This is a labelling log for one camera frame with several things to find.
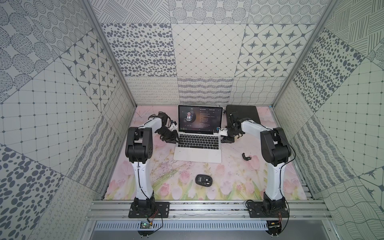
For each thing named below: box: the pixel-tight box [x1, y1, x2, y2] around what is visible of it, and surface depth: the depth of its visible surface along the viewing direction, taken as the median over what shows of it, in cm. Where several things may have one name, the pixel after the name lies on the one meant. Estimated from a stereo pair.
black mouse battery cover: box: [242, 152, 252, 161], surface depth 95 cm
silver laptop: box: [173, 104, 224, 164], surface depth 100 cm
